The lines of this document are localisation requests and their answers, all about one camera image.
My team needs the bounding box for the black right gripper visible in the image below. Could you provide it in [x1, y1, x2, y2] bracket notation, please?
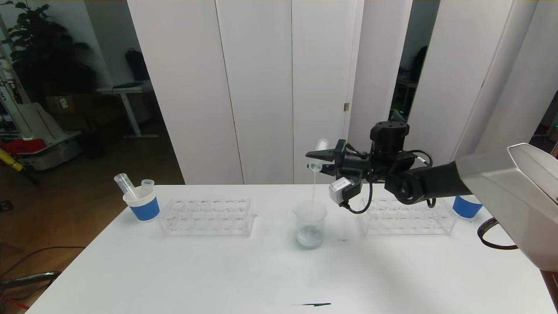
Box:
[305, 139, 371, 180]

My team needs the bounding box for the test tube with yellow pigment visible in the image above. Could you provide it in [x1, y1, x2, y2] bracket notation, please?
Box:
[309, 139, 329, 173]

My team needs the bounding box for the test tube with red pigment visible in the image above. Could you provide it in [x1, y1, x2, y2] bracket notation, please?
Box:
[114, 173, 138, 201]

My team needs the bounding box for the clear plastic beaker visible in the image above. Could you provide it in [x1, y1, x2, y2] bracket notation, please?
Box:
[293, 201, 327, 250]

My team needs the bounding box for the clear acrylic test tube rack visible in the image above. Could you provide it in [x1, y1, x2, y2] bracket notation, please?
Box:
[357, 197, 458, 237]
[160, 198, 258, 237]

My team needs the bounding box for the white folding partition screen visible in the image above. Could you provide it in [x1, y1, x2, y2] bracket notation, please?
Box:
[128, 0, 412, 185]
[390, 0, 558, 183]

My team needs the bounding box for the black office chair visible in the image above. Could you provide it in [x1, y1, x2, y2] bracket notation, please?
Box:
[408, 47, 428, 84]

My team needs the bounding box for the blue white paper cup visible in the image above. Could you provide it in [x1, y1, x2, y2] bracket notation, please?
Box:
[122, 187, 160, 223]
[452, 195, 483, 218]

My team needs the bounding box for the black backpack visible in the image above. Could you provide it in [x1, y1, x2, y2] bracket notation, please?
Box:
[126, 49, 151, 83]

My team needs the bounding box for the white desk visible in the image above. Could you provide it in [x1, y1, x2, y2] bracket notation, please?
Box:
[98, 82, 160, 140]

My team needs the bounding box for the brown cardboard box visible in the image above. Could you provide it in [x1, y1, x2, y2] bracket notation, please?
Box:
[46, 94, 88, 115]

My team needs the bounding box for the white machine with base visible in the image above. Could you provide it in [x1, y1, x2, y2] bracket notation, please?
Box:
[0, 41, 83, 173]

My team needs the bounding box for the dark green potted plant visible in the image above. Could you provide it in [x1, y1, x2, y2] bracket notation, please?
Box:
[2, 0, 99, 105]

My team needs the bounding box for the red object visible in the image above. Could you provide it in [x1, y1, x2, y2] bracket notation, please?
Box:
[0, 139, 48, 156]

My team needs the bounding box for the yellow tool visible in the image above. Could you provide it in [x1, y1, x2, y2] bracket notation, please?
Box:
[0, 146, 24, 172]

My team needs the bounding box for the metal chair leg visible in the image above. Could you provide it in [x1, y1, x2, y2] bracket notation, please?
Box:
[0, 271, 62, 290]

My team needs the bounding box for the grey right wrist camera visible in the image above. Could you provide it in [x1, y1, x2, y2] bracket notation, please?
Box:
[329, 177, 353, 205]

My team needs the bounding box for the black right camera cable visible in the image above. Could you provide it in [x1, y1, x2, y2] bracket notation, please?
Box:
[339, 150, 436, 215]

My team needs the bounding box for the black floor cable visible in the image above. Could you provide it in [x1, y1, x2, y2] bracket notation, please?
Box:
[0, 247, 86, 280]

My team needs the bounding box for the red floor cable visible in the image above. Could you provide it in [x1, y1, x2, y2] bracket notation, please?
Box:
[0, 297, 31, 311]

